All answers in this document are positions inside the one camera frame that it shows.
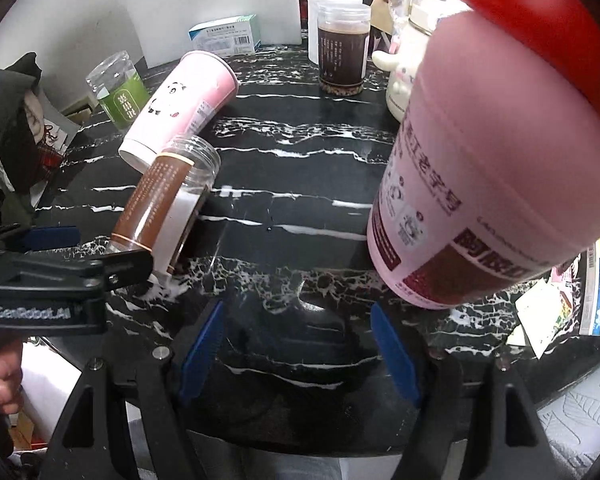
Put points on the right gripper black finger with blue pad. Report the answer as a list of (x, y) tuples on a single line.
[(18, 238), (505, 439), (92, 439)]

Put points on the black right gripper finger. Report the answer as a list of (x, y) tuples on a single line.
[(116, 270)]

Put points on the clear jar brown label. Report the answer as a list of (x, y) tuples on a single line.
[(166, 202)]

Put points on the pink panda paper cup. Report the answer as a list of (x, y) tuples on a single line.
[(198, 87)]

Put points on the person's left hand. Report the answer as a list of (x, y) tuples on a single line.
[(11, 400)]

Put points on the white paper card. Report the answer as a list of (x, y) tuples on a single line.
[(541, 311)]

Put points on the dark clothes pile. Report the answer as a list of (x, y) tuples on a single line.
[(19, 154)]

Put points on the blue white booklet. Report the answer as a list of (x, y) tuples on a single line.
[(590, 314)]

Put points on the clear jar green label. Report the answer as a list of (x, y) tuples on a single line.
[(118, 88)]

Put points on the large pink red-lid jar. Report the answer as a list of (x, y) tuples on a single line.
[(494, 177)]

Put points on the white blue medicine box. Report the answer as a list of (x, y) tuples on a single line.
[(225, 37)]

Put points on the dark label jar with beans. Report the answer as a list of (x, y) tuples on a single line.
[(343, 35)]

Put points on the cream cartoon kettle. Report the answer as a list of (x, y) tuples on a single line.
[(414, 21)]

